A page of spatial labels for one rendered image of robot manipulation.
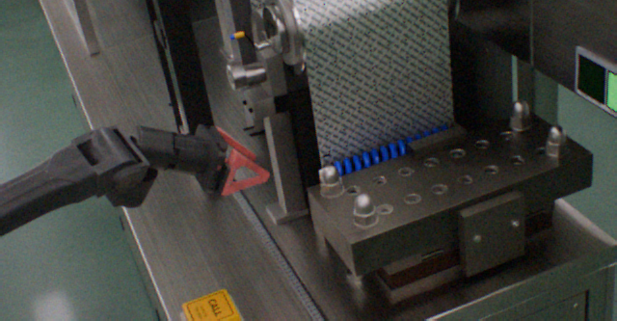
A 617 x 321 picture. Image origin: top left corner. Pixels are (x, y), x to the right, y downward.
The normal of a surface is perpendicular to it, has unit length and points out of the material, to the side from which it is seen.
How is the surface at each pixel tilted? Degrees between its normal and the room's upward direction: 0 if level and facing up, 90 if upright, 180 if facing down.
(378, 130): 90
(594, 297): 90
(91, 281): 0
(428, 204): 0
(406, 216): 0
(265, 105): 90
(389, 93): 90
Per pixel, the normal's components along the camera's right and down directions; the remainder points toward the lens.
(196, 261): -0.14, -0.85
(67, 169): 0.19, -0.58
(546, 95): 0.38, 0.43
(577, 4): -0.91, 0.31
